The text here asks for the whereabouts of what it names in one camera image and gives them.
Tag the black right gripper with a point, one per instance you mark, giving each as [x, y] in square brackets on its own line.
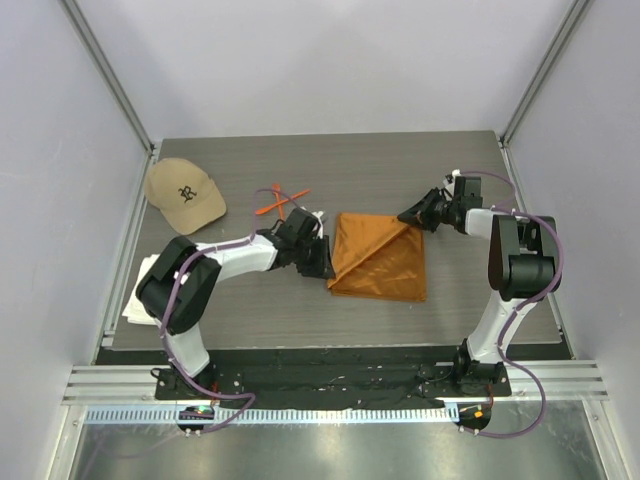
[419, 214]

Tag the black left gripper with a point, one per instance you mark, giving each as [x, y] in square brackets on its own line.
[321, 267]

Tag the orange cloth napkin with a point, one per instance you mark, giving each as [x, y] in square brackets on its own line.
[378, 257]

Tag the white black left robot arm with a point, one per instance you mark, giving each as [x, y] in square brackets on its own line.
[176, 289]

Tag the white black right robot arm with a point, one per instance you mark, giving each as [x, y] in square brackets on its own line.
[525, 263]

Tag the orange plastic fork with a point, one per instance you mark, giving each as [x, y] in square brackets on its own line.
[276, 190]

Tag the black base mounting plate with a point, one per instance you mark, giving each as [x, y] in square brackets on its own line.
[338, 378]

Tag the beige baseball cap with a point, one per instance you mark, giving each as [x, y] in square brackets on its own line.
[185, 195]

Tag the white folded towel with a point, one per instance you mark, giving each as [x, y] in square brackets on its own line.
[134, 311]

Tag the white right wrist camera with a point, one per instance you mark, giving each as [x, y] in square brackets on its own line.
[449, 182]

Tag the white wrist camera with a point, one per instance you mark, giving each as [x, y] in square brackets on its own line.
[449, 182]
[319, 215]

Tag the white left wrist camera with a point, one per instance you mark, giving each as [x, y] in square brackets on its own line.
[319, 215]

